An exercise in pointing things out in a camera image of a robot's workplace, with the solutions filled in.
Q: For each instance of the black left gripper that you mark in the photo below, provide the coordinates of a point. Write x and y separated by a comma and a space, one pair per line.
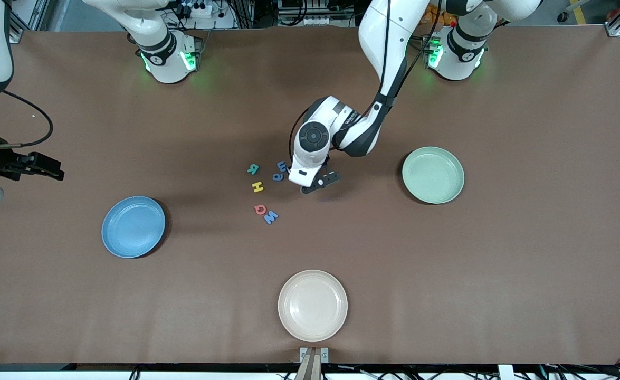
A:
326, 159

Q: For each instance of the blue letter e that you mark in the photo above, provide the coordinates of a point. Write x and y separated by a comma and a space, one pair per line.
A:
282, 167

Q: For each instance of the teal letter R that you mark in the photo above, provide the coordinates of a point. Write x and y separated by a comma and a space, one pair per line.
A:
253, 169

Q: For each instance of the blue letter W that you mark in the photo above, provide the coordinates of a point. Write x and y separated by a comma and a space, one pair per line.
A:
271, 217

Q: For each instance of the red letter Q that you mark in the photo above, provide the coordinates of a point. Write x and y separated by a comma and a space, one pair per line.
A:
259, 209

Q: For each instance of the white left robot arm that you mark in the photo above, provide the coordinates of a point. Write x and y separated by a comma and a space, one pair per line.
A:
373, 31

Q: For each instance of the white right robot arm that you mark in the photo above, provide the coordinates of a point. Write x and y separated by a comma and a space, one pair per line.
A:
164, 58

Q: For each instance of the yellow uppercase letter H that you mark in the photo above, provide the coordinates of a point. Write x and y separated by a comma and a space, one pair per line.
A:
257, 186

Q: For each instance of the blue plate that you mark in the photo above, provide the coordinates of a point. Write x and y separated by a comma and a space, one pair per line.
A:
130, 227

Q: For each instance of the green plate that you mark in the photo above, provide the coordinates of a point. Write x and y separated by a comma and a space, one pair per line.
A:
434, 182

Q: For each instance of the beige plate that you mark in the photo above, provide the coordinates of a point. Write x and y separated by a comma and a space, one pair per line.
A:
312, 306

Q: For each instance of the brown table cover sheet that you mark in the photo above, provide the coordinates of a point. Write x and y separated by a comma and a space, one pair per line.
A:
447, 264

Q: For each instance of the black electronics rack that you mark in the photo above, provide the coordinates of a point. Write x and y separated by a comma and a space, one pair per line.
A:
315, 10

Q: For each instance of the bag of orange items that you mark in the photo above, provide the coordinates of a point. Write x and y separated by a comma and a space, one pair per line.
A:
439, 16

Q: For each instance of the white power strip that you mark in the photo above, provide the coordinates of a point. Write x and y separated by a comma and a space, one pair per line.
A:
204, 9

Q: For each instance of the black caster wheel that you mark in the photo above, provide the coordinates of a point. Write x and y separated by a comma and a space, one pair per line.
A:
563, 16

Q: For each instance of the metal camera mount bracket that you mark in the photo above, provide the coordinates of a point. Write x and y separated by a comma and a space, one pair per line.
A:
314, 364

